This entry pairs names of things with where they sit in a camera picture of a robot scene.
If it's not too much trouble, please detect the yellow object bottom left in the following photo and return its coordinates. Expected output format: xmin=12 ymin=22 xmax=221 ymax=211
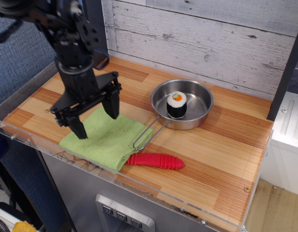
xmin=12 ymin=221 xmax=37 ymax=232

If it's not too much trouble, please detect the white aluminium side unit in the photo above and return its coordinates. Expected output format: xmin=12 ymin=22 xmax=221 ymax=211
xmin=260 ymin=92 xmax=298 ymax=195

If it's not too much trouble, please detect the silver control panel with buttons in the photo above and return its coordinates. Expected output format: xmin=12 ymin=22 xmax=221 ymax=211
xmin=95 ymin=194 xmax=156 ymax=232

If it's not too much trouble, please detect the dark right support post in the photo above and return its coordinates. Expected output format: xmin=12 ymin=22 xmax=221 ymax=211
xmin=267 ymin=0 xmax=298 ymax=121

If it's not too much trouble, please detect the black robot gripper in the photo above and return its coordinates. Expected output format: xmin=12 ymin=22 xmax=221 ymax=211
xmin=51 ymin=69 xmax=122 ymax=139

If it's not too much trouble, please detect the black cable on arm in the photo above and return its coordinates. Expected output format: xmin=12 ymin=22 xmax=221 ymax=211
xmin=92 ymin=48 xmax=110 ymax=71

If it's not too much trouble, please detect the plush sushi roll toy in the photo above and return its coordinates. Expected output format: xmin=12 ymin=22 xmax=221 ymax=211
xmin=166 ymin=91 xmax=187 ymax=119

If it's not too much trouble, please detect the clear acrylic front guard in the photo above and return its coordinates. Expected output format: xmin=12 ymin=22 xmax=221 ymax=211
xmin=0 ymin=112 xmax=273 ymax=232

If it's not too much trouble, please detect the small steel frying pan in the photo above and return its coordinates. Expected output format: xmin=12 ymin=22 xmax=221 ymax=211
xmin=133 ymin=79 xmax=214 ymax=150

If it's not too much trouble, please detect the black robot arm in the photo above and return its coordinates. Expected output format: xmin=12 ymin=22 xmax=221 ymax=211
xmin=0 ymin=0 xmax=121 ymax=139

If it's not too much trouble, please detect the red handled metal spoon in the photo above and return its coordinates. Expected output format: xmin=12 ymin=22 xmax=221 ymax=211
xmin=125 ymin=153 xmax=184 ymax=170

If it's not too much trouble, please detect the green cloth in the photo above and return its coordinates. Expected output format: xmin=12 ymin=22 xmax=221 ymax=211
xmin=59 ymin=107 xmax=154 ymax=172

